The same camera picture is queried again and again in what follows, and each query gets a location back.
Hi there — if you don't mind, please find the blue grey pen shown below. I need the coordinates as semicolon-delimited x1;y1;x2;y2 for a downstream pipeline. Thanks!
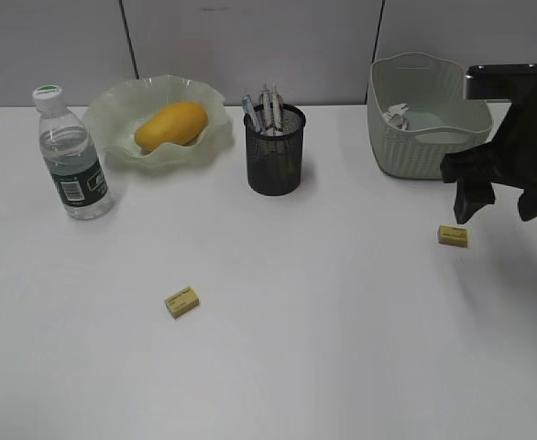
241;92;261;133

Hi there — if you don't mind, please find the black mesh pen holder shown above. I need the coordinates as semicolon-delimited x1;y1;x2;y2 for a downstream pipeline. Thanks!
243;104;306;196

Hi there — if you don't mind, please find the white waste paper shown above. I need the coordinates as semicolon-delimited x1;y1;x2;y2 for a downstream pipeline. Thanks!
382;103;409;131

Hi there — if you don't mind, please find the pale green wavy plate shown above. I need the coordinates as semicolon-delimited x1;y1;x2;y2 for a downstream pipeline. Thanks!
82;75;233;170

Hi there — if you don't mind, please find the clear water bottle green label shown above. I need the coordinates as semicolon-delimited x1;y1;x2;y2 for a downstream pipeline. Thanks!
32;84;114;220

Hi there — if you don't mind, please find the pale green woven basket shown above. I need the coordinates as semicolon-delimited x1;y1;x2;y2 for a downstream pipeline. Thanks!
367;52;493;180

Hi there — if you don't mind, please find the yellow mango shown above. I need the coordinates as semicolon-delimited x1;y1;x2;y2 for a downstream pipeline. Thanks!
134;102;208;152

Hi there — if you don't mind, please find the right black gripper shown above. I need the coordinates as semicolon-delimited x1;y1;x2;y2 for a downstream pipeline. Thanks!
440;83;537;225

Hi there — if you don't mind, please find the yellow eraser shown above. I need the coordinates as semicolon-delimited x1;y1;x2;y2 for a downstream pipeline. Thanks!
437;225;468;248
164;286;200;319

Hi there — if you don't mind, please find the beige grip pen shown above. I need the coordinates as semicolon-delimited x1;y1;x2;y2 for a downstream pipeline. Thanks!
271;84;283;136

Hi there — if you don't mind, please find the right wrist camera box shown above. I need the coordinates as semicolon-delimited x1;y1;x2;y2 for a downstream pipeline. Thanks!
465;64;537;102

